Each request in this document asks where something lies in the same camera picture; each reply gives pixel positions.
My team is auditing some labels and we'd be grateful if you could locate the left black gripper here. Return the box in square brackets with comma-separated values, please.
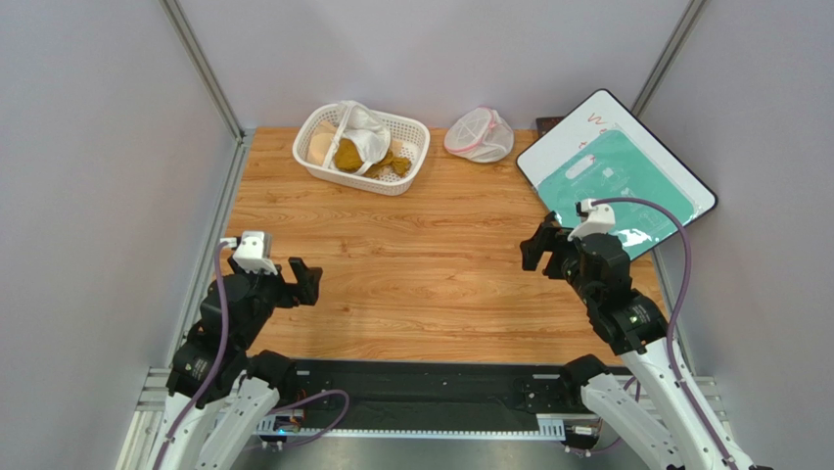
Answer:
[229, 253, 322, 347]

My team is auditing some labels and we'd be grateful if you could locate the white mesh laundry bag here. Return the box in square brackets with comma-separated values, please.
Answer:
[443, 107, 515, 164]

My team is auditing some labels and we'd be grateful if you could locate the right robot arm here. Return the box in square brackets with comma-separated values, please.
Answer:
[520, 206, 757, 469]

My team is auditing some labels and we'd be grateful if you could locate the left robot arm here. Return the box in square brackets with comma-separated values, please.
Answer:
[146, 258, 323, 469]

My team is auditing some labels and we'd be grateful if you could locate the peach bra pad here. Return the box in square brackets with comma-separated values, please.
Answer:
[306, 120, 337, 166]

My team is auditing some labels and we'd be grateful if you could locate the white bra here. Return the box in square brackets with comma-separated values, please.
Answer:
[323, 101, 392, 175]

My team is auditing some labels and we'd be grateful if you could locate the teal instruction sheet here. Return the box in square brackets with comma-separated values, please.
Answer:
[536, 128, 701, 259]

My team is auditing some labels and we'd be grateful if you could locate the dark brown object behind board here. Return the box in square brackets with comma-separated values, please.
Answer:
[534, 117, 564, 138]

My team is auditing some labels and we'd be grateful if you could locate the mustard brown cloth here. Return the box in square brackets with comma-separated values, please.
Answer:
[333, 138, 412, 179]

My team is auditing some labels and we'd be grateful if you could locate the white plastic basket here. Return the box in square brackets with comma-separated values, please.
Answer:
[293, 102, 431, 196]

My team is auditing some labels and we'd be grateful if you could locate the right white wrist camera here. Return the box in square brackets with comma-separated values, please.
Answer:
[568, 198, 616, 241]

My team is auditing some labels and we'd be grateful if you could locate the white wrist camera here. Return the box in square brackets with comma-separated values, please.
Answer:
[232, 231, 278, 275]
[568, 198, 616, 241]

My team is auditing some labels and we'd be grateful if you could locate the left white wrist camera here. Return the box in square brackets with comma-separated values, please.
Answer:
[232, 231, 278, 275]

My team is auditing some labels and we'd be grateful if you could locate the white board black frame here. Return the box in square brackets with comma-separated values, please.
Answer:
[517, 89, 718, 226]

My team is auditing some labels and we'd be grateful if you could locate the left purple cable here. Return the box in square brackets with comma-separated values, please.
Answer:
[151, 238, 351, 470]

